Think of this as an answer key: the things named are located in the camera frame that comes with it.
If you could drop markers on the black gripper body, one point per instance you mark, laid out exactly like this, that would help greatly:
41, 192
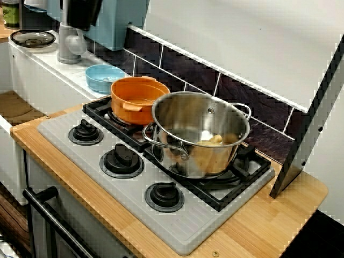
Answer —
83, 13

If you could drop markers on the orange plastic pot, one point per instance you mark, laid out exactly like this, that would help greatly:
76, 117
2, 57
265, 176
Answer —
134, 91

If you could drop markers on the blue toy microwave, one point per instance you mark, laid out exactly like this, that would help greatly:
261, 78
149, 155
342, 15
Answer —
115, 27

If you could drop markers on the grey toy faucet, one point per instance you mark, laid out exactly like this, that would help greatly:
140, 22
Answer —
67, 48

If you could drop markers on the pale blue dish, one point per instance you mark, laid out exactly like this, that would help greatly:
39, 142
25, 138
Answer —
36, 8

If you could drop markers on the smoked glass dish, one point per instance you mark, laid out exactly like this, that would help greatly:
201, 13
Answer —
32, 39

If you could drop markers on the light blue bowl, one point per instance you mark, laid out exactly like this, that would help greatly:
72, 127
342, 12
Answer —
99, 76

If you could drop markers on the green labelled can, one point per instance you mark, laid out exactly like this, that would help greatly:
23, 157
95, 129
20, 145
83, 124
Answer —
10, 14

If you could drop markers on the white sink basin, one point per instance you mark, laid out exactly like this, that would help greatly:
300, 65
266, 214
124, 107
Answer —
40, 75

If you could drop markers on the black stove knob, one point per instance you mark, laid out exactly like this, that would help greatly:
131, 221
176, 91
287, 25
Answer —
164, 197
85, 133
122, 161

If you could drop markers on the dark tile backsplash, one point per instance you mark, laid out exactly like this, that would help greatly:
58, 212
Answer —
193, 72

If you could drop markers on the stainless steel pot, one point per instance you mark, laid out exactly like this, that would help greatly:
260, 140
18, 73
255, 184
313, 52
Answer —
188, 115

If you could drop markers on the yellow potato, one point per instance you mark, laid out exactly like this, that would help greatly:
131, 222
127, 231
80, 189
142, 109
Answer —
212, 141

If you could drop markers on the white oven door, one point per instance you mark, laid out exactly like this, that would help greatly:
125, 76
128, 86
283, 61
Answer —
80, 209

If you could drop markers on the black burner grate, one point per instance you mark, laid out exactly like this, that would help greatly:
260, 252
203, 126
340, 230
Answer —
215, 200

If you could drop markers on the grey toy stove top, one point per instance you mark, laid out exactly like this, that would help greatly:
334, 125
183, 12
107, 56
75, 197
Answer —
166, 228

